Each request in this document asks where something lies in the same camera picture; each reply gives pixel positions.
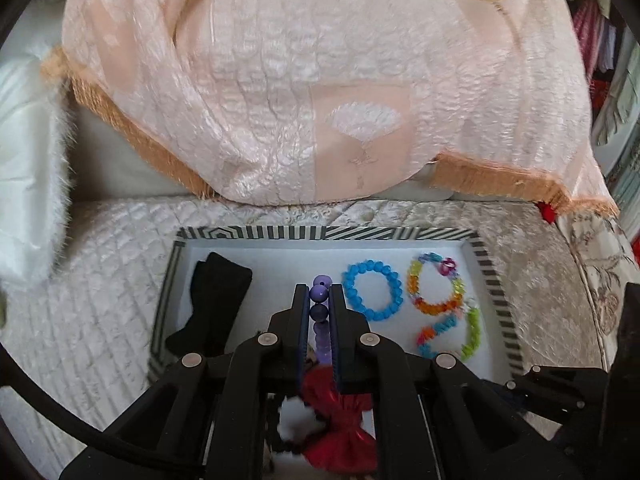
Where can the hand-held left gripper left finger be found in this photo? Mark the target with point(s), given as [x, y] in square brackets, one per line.
[301, 322]

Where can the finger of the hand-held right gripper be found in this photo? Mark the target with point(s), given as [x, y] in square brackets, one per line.
[550, 390]

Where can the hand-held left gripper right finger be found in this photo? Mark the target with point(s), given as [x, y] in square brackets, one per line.
[337, 322]

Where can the white tray with striped rim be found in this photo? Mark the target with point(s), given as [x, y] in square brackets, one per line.
[280, 270]

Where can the black bow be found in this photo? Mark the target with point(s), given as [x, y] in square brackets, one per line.
[215, 290]

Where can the red bow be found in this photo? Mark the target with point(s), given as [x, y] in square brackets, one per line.
[345, 430]

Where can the red tassel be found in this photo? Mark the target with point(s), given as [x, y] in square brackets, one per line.
[548, 211]

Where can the quilted cream sofa cover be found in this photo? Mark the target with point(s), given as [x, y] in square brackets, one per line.
[100, 285]

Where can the peach fringed blanket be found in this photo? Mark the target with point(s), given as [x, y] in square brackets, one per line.
[300, 85]

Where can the hanging clothes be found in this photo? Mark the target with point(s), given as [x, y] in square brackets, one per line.
[615, 85]

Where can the white round pillow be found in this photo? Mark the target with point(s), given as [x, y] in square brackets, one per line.
[25, 160]

